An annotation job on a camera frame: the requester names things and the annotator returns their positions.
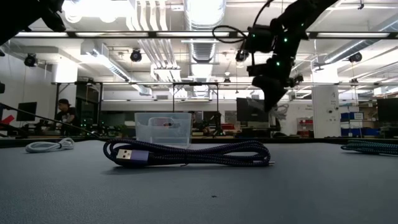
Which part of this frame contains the red object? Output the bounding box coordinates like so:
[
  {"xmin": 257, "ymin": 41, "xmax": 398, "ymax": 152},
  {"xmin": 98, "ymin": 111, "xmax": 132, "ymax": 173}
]
[{"xmin": 0, "ymin": 114, "xmax": 16, "ymax": 126}]

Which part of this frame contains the person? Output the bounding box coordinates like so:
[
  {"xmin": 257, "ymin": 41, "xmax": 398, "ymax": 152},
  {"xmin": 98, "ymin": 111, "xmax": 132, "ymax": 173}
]
[
  {"xmin": 53, "ymin": 98, "xmax": 78, "ymax": 136},
  {"xmin": 190, "ymin": 111, "xmax": 213, "ymax": 135}
]

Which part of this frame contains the black monitor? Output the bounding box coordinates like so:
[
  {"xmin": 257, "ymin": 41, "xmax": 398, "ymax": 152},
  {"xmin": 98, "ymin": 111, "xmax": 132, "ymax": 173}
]
[
  {"xmin": 16, "ymin": 101, "xmax": 38, "ymax": 122},
  {"xmin": 236, "ymin": 98, "xmax": 270, "ymax": 123},
  {"xmin": 376, "ymin": 98, "xmax": 398, "ymax": 123}
]

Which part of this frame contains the shelf with red bins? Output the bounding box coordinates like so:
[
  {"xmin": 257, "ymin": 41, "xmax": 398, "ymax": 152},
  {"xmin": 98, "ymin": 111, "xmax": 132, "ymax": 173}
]
[{"xmin": 297, "ymin": 117, "xmax": 315, "ymax": 138}]

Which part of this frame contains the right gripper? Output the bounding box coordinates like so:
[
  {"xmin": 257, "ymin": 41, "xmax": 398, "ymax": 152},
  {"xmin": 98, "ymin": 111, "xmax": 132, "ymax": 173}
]
[{"xmin": 247, "ymin": 57, "xmax": 295, "ymax": 113}]

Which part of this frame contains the overhead light bar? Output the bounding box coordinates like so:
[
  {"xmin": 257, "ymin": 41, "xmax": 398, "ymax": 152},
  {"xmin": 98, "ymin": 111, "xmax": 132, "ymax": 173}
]
[{"xmin": 14, "ymin": 30, "xmax": 398, "ymax": 39}]

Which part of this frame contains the black looped camera cable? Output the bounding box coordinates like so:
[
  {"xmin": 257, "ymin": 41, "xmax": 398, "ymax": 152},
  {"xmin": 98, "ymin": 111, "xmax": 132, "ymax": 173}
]
[{"xmin": 212, "ymin": 0, "xmax": 276, "ymax": 44}]

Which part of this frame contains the shelf with blue bins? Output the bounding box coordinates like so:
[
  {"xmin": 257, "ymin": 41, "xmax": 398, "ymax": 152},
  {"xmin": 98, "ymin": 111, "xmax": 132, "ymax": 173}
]
[{"xmin": 340, "ymin": 111, "xmax": 381, "ymax": 138}]

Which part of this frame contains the blue-grey table mat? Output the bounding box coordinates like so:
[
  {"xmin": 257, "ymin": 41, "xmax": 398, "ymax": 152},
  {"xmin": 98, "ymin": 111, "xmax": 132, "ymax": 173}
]
[{"xmin": 0, "ymin": 139, "xmax": 398, "ymax": 224}]

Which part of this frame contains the teal braided USB cable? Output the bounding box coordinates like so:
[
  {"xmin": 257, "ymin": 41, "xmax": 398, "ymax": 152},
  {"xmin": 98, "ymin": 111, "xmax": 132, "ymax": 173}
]
[{"xmin": 340, "ymin": 139, "xmax": 398, "ymax": 156}]

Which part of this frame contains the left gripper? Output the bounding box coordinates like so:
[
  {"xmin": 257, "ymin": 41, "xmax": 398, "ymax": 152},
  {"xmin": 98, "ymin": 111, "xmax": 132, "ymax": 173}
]
[{"xmin": 27, "ymin": 0, "xmax": 67, "ymax": 33}]

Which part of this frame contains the white USB cable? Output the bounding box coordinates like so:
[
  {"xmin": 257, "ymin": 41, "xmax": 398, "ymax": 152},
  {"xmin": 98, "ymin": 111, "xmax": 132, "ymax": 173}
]
[{"xmin": 25, "ymin": 137, "xmax": 76, "ymax": 154}]

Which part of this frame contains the white column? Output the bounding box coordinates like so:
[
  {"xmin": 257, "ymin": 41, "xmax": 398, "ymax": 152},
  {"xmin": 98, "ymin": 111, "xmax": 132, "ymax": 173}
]
[{"xmin": 312, "ymin": 67, "xmax": 341, "ymax": 139}]

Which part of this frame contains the silver ventilation duct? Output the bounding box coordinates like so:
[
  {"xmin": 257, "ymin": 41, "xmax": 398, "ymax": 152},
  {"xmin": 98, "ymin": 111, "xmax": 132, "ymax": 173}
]
[{"xmin": 183, "ymin": 0, "xmax": 227, "ymax": 65}]

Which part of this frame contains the clear plastic bin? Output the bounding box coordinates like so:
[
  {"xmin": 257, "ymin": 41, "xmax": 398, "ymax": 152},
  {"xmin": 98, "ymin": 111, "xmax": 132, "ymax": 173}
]
[{"xmin": 134, "ymin": 112, "xmax": 192, "ymax": 148}]

